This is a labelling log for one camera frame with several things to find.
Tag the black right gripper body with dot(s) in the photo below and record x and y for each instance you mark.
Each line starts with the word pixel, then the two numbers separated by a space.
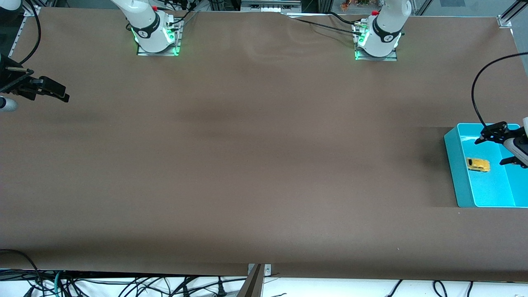
pixel 9 81

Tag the yellow beetle toy car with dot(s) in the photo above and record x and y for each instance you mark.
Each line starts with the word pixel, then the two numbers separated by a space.
pixel 478 164

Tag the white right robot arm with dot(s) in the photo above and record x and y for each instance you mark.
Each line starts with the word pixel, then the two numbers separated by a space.
pixel 146 29

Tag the teal plastic bin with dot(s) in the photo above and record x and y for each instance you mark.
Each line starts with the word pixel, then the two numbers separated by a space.
pixel 491 185

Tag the small orange object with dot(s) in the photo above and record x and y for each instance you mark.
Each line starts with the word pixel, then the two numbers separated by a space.
pixel 346 5

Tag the aluminium table edge rail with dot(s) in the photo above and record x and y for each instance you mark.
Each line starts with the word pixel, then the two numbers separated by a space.
pixel 18 37

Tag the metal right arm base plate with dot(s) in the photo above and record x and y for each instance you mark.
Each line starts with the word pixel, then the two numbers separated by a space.
pixel 161 54

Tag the metal corner bracket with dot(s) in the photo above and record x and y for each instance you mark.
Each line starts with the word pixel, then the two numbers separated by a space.
pixel 505 21

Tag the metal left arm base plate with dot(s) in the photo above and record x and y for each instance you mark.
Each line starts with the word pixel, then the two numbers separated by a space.
pixel 377 59

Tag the silver aluminium frame profile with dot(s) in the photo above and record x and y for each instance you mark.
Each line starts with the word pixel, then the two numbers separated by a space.
pixel 270 5

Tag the small metal table bracket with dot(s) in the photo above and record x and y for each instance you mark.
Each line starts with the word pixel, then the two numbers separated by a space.
pixel 268 269

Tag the dark camera stand pole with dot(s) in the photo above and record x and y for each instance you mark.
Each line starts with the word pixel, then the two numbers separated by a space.
pixel 251 286

